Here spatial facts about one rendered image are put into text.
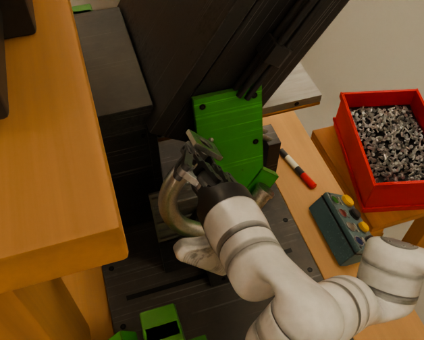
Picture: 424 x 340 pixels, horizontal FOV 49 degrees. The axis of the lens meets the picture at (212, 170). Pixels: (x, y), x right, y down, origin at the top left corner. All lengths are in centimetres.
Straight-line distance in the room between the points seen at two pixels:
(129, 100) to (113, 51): 14
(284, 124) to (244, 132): 44
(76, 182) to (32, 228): 4
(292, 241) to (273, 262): 52
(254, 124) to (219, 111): 7
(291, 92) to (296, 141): 25
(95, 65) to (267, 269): 52
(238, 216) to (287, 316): 14
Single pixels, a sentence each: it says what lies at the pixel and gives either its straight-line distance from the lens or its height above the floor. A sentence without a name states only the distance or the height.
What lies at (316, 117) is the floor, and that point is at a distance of 255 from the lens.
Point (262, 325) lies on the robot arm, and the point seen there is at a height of 133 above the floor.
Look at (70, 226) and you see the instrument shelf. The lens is 28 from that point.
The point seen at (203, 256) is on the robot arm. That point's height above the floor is 125.
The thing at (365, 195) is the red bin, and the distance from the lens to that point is 118.
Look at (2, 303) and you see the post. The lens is 53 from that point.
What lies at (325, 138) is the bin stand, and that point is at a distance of 135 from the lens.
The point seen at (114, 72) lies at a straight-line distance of 84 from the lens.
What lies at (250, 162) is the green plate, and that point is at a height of 113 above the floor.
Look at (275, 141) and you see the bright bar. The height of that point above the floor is 101.
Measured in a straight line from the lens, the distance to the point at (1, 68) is 33.
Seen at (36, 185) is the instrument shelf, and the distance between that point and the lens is 30.
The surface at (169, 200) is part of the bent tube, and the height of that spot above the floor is 118.
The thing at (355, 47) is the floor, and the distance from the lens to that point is 308.
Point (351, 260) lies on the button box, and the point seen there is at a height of 92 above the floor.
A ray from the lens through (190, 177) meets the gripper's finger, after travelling 60.
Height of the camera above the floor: 177
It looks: 52 degrees down
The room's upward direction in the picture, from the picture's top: straight up
